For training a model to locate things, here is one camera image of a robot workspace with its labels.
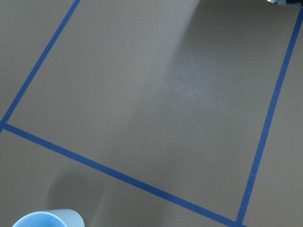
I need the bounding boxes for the light blue cup right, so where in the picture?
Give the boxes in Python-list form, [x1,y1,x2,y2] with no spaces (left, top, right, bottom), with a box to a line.
[13,209,85,227]

